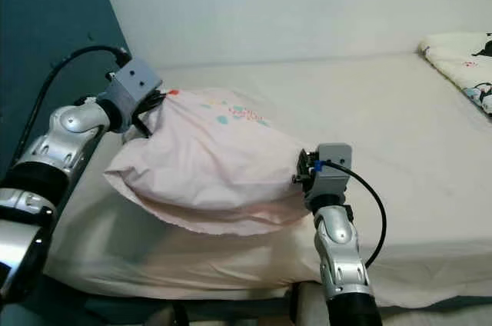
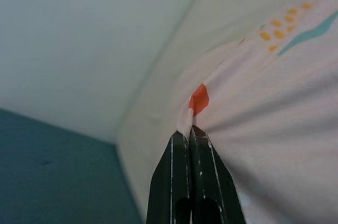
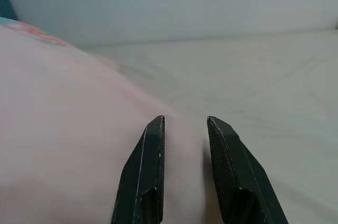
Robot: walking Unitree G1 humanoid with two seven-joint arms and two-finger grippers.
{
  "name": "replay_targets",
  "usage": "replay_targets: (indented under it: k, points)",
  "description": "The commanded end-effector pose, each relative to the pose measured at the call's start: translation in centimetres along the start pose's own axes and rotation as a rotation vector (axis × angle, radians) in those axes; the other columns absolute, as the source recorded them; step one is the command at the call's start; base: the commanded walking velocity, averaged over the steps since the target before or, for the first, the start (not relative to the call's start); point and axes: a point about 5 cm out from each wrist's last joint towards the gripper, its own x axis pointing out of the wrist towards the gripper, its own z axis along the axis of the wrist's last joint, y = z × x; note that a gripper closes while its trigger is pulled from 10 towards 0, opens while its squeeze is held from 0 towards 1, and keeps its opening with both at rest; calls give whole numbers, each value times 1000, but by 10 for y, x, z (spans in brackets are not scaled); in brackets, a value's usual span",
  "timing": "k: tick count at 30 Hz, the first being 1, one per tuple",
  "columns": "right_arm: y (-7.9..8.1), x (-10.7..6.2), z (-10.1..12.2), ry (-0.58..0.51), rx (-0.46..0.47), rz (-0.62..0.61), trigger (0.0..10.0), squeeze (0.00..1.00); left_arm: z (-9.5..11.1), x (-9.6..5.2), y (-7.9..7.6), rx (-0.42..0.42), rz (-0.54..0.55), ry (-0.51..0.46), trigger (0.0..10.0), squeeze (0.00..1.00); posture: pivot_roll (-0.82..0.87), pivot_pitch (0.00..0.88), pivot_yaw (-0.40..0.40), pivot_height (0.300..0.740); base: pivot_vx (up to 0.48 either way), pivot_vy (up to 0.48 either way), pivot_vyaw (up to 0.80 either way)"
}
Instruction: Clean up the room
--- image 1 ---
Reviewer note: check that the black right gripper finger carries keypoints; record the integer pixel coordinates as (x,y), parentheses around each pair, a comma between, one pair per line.
(297,175)
(298,158)

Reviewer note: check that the pink patterned pillow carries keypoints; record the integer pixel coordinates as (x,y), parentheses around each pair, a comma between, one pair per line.
(200,161)

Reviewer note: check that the cream cartoon print quilt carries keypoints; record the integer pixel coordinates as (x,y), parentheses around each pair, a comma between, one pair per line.
(461,61)

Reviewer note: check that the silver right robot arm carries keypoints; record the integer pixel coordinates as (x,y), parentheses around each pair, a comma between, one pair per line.
(342,264)

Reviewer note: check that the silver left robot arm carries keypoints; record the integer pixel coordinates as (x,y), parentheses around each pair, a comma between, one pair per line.
(69,138)

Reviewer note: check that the beige bed sheet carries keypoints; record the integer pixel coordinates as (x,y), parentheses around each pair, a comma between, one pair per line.
(392,187)

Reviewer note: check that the teal upholstered headboard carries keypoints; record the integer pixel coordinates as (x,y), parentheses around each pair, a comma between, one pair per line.
(46,34)

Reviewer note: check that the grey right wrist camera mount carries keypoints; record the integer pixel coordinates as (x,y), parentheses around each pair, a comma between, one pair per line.
(332,176)

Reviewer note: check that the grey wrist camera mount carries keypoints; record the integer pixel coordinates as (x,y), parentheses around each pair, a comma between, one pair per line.
(134,84)
(332,176)

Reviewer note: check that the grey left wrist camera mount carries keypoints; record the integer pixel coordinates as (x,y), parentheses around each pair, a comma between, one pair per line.
(134,84)

